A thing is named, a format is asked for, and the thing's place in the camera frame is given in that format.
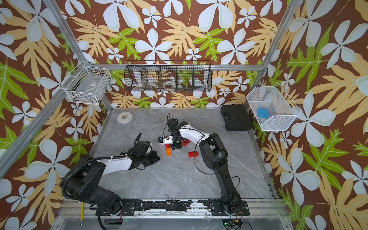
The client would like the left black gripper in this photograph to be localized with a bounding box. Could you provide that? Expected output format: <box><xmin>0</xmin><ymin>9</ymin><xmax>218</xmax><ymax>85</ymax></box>
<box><xmin>141</xmin><ymin>150</ymin><xmax>162</xmax><ymax>165</ymax></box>

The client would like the black wire basket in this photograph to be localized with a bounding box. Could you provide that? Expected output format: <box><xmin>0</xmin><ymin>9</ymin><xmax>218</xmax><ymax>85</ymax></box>
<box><xmin>123</xmin><ymin>60</ymin><xmax>213</xmax><ymax>92</ymax></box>

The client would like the white wire basket right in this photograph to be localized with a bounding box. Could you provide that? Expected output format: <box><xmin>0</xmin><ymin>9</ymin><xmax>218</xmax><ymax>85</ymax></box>
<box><xmin>246</xmin><ymin>84</ymin><xmax>301</xmax><ymax>132</ymax></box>

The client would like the black plastic case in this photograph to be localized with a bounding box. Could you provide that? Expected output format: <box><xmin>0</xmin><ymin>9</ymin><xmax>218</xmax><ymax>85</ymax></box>
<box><xmin>220</xmin><ymin>104</ymin><xmax>252</xmax><ymax>131</ymax></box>

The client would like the white wire basket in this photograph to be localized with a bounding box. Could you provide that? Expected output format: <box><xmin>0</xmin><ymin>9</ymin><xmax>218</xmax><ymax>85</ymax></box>
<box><xmin>246</xmin><ymin>84</ymin><xmax>301</xmax><ymax>132</ymax></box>
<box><xmin>62</xmin><ymin>61</ymin><xmax>111</xmax><ymax>105</ymax></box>

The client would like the blue object in basket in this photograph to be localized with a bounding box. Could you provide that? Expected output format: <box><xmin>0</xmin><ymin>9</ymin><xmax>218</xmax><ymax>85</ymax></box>
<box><xmin>257</xmin><ymin>108</ymin><xmax>270</xmax><ymax>118</ymax></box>

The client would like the white wire basket left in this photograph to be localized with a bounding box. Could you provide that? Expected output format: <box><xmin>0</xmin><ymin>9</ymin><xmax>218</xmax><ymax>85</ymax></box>
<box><xmin>62</xmin><ymin>61</ymin><xmax>111</xmax><ymax>105</ymax></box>

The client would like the aluminium frame post right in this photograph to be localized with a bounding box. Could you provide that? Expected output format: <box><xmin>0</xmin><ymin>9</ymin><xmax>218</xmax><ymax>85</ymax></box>
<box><xmin>249</xmin><ymin>0</ymin><xmax>303</xmax><ymax>92</ymax></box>

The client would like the orange lego brick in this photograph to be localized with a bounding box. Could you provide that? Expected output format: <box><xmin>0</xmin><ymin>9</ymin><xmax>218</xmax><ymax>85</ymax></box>
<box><xmin>165</xmin><ymin>148</ymin><xmax>172</xmax><ymax>156</ymax></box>

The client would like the aluminium frame back bar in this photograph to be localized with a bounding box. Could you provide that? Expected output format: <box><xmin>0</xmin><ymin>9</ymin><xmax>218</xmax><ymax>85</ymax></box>
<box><xmin>86</xmin><ymin>63</ymin><xmax>264</xmax><ymax>71</ymax></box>

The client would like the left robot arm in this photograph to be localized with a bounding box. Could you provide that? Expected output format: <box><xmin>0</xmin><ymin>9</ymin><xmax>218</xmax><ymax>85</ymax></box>
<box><xmin>60</xmin><ymin>141</ymin><xmax>160</xmax><ymax>215</ymax></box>

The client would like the white tape roll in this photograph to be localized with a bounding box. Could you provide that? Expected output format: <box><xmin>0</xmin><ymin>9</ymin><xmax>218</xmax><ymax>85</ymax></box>
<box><xmin>117</xmin><ymin>112</ymin><xmax>133</xmax><ymax>124</ymax></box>

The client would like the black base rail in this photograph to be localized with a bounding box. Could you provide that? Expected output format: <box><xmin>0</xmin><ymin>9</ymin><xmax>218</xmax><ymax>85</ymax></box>
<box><xmin>114</xmin><ymin>197</ymin><xmax>250</xmax><ymax>217</ymax></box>

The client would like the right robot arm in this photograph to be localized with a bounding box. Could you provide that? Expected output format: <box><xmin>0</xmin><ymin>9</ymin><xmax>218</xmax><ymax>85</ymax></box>
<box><xmin>162</xmin><ymin>118</ymin><xmax>250</xmax><ymax>216</ymax></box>

